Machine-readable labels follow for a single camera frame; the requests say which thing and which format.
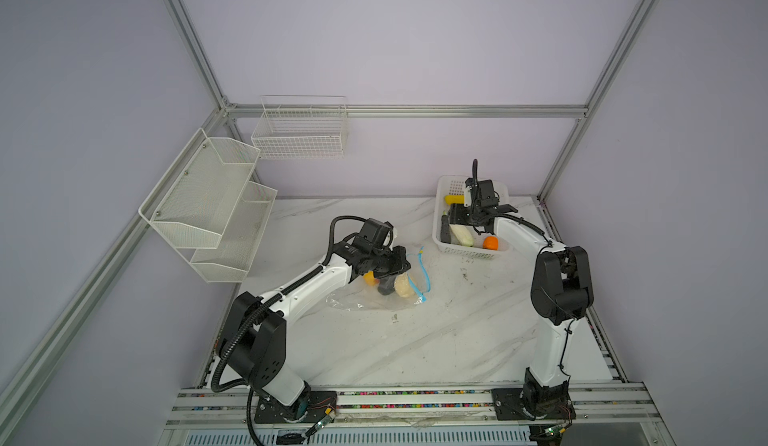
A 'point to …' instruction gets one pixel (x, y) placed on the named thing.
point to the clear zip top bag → (358, 294)
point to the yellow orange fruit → (370, 279)
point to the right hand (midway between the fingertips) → (456, 210)
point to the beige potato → (403, 286)
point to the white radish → (462, 234)
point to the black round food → (386, 284)
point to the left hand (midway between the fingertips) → (410, 267)
